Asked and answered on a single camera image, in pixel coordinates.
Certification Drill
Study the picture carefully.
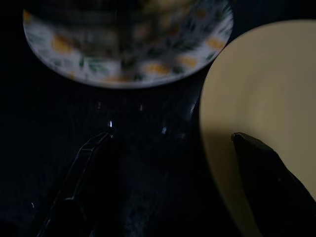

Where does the daisy print plate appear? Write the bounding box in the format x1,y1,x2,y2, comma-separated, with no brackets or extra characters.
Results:
23,0,235,89

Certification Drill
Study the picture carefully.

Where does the yellow plate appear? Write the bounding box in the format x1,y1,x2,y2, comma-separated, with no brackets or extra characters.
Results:
199,20,316,237

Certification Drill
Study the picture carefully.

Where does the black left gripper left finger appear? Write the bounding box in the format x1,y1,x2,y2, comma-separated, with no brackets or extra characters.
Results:
37,132,112,237

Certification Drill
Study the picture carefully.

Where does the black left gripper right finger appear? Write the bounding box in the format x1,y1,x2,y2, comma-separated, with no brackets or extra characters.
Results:
231,132,316,237

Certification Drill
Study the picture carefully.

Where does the large steel bowl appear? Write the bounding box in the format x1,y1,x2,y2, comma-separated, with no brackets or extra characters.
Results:
33,0,205,56

